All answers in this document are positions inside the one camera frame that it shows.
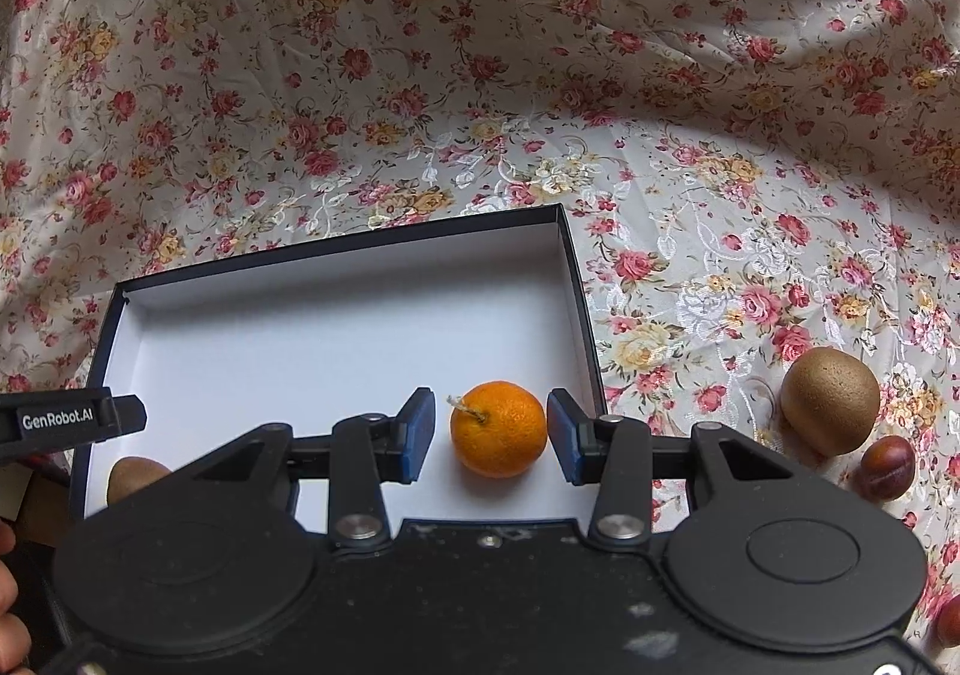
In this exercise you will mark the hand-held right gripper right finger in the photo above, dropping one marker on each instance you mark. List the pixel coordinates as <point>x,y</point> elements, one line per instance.
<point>562,439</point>

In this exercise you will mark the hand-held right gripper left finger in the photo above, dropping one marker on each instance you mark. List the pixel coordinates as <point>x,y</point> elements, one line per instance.
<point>416,431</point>

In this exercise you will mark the orange tangerine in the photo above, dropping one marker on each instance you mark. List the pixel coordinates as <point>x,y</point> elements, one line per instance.
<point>499,429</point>

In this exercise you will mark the brown kiwi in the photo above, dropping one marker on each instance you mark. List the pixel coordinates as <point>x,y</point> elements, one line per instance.
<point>133,478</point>
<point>830,401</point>

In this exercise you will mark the dark box with white inside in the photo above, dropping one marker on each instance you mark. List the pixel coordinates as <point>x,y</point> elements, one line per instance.
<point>300,345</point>

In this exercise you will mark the dark red plum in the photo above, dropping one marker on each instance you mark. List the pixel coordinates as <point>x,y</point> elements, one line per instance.
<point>887,469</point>

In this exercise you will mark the red tomato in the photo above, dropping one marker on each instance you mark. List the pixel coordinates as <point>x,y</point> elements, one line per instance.
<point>949,621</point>

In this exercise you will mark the person's left hand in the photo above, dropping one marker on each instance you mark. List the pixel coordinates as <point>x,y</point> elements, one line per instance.
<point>9,615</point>

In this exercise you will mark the floral printed cloth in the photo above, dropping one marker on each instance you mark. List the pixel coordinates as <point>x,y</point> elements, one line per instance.
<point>525,45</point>

